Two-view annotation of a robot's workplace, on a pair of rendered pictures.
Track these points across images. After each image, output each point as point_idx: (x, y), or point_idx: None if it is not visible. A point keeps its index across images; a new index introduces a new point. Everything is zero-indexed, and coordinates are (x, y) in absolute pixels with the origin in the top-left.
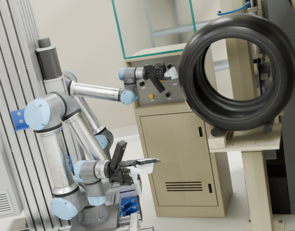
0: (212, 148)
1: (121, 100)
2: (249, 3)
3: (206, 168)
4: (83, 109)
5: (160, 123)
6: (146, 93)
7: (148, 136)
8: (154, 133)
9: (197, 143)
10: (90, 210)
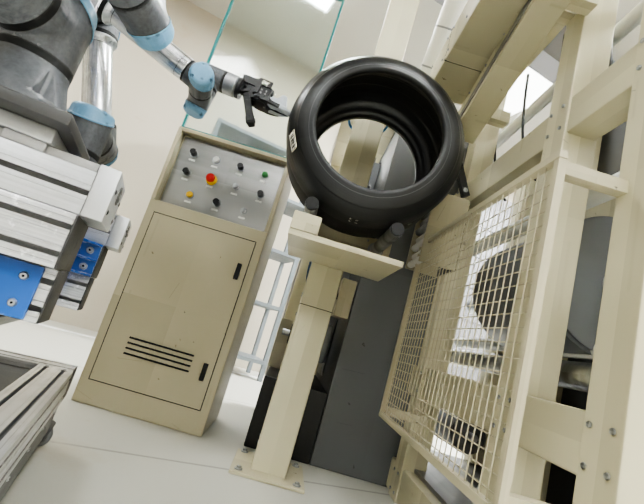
0: (295, 228)
1: (191, 68)
2: (387, 126)
3: (215, 335)
4: (100, 70)
5: (181, 234)
6: (183, 188)
7: (149, 247)
8: (162, 246)
9: (222, 288)
10: (22, 53)
